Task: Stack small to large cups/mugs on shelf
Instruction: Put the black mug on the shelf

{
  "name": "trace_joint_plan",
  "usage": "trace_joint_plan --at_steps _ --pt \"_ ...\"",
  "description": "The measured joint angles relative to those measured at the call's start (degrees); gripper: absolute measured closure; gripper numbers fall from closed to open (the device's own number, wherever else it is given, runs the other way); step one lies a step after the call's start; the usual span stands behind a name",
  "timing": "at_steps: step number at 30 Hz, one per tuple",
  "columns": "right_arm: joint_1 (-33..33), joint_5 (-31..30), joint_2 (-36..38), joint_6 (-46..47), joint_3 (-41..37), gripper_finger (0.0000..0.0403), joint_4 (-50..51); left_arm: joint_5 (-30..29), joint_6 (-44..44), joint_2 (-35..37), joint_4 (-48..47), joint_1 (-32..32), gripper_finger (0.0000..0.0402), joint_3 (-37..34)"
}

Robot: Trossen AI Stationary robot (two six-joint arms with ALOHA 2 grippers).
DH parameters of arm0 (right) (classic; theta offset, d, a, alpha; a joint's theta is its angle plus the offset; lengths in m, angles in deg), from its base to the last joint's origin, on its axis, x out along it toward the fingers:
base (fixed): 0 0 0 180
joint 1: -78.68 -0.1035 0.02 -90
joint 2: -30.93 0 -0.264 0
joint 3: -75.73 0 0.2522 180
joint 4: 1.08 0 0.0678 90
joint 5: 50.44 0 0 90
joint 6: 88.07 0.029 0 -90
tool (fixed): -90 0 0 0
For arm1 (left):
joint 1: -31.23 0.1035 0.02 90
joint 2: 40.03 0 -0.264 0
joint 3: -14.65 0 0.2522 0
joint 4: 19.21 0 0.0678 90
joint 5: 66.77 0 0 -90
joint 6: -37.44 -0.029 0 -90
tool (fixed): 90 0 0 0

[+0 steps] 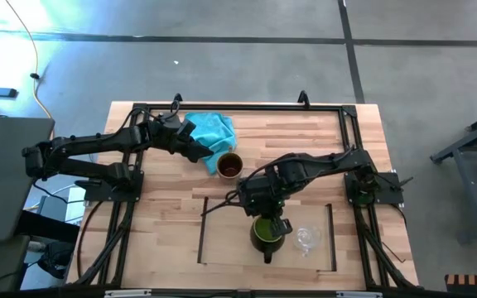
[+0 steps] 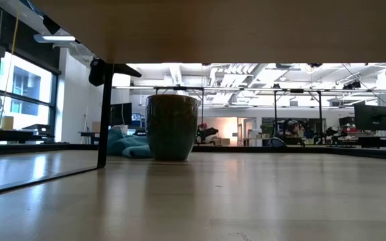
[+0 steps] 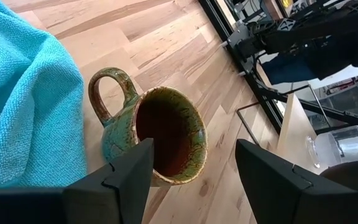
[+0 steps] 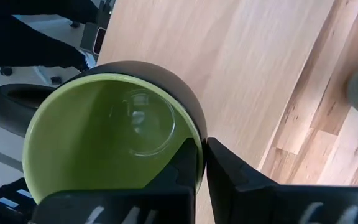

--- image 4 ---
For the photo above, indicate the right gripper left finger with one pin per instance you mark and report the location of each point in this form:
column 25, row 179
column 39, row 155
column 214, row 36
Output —
column 166, row 202

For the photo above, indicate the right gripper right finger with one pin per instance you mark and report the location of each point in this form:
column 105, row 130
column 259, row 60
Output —
column 259, row 205

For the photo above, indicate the dark green mug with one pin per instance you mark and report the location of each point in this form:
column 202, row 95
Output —
column 73, row 140

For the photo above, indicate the black wheeled chair base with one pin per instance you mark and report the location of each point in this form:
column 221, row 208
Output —
column 26, row 40

